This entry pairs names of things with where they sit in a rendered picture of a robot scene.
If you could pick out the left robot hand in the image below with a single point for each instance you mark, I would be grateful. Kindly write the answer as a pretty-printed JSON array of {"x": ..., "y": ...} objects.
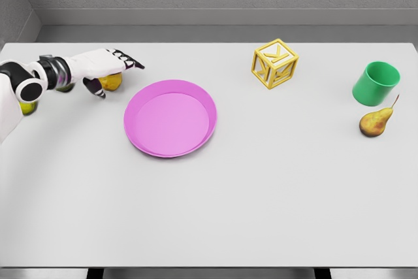
[{"x": 98, "y": 63}]

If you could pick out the yellow lemon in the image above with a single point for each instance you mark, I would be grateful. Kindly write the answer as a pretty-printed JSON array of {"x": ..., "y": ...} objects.
[{"x": 113, "y": 83}]

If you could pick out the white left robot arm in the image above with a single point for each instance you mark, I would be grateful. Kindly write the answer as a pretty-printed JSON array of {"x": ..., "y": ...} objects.
[{"x": 9, "y": 109}]

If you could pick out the pink round plate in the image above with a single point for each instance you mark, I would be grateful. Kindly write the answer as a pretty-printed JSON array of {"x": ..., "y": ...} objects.
[{"x": 171, "y": 120}]

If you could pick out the yellow-green fruit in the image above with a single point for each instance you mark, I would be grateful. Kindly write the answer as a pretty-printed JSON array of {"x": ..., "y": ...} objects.
[{"x": 28, "y": 109}]

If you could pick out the yellow letter block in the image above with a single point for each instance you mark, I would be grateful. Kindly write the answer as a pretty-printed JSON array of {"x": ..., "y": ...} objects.
[{"x": 273, "y": 63}]

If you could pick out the green cup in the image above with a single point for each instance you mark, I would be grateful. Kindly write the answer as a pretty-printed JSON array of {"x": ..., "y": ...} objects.
[{"x": 372, "y": 88}]

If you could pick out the brown-yellow pear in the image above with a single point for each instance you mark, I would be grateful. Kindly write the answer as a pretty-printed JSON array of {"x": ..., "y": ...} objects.
[{"x": 374, "y": 122}]

